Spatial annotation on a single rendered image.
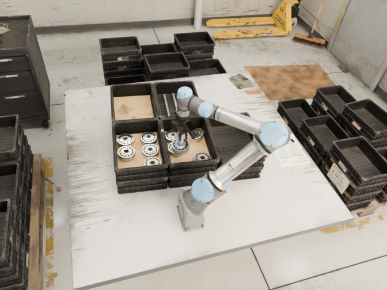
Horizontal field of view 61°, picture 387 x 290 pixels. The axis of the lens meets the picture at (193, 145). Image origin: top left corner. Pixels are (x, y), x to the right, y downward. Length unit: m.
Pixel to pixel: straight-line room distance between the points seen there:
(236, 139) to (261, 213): 0.51
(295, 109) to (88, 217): 2.36
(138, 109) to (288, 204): 1.18
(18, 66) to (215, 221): 2.11
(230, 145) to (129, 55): 1.77
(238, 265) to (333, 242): 0.82
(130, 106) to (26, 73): 1.12
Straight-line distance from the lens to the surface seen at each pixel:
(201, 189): 1.55
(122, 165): 1.97
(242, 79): 2.96
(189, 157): 2.01
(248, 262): 2.62
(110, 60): 3.52
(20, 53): 3.07
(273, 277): 2.62
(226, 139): 2.16
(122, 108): 2.35
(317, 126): 3.23
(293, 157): 2.36
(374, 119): 3.38
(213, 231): 1.87
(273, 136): 1.45
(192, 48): 3.64
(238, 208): 1.98
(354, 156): 2.92
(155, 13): 5.24
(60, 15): 5.14
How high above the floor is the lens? 2.31
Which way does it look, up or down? 45 degrees down
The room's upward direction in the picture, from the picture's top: 6 degrees clockwise
